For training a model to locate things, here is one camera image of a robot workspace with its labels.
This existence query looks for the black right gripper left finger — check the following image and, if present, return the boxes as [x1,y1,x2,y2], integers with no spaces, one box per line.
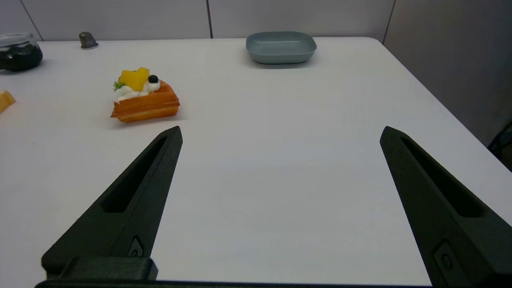
[41,126,183,277]

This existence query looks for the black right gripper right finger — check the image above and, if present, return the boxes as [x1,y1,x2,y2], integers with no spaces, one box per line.
[380,126,512,288]

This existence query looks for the waffle with fruit topping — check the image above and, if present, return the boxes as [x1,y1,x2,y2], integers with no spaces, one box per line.
[110,67,181,123]

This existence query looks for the white bread slice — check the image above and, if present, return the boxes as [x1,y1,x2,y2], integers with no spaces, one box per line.
[0,90,17,115]

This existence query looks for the grey coffee capsule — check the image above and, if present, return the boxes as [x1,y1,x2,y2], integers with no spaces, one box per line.
[79,32,99,50]

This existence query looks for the grey-blue shallow plate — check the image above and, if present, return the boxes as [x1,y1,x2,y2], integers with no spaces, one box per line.
[246,31,317,64]

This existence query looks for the glass cup with black handle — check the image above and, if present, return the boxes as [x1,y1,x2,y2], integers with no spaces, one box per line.
[0,32,44,72]

